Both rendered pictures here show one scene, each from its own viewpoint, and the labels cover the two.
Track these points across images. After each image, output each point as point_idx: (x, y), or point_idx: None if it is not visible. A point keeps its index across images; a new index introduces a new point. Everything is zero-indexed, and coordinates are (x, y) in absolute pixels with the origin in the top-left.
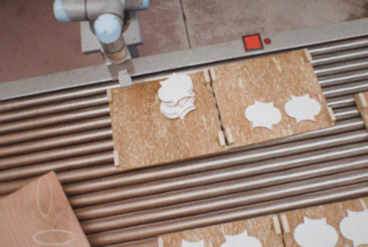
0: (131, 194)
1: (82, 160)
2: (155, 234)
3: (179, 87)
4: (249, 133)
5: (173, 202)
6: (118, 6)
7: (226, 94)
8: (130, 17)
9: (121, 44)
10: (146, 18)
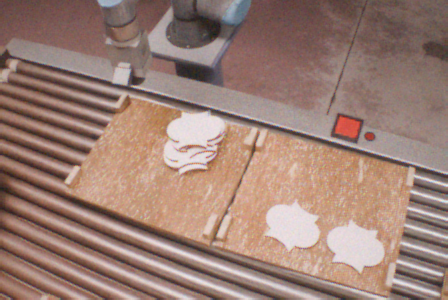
0: (61, 229)
1: (44, 160)
2: (52, 292)
3: (200, 129)
4: (256, 241)
5: (99, 269)
6: None
7: (263, 174)
8: (219, 35)
9: (122, 18)
10: (287, 80)
